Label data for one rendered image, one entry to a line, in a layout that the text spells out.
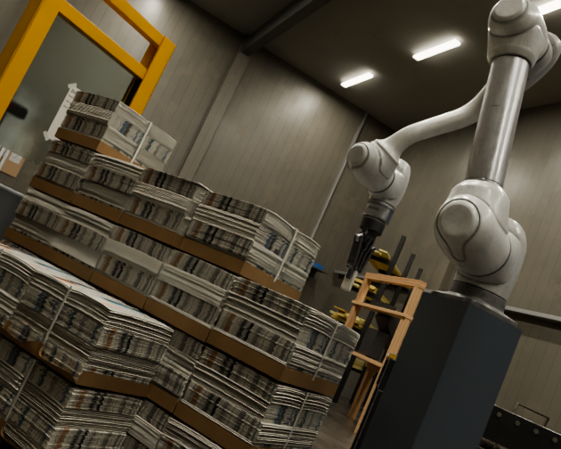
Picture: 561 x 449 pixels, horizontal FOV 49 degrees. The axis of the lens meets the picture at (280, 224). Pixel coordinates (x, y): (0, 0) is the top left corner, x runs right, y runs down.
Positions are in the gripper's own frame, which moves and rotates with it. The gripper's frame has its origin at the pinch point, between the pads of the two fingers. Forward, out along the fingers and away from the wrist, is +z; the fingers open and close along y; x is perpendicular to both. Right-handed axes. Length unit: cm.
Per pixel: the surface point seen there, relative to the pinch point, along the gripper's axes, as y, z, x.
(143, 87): -31, -59, -167
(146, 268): 19, 23, -61
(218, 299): 19.0, 22.1, -28.6
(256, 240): 15.9, 0.4, -27.4
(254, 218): 16.5, -5.7, -31.1
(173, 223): 19, 5, -60
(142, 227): 19, 11, -72
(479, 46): -735, -533, -319
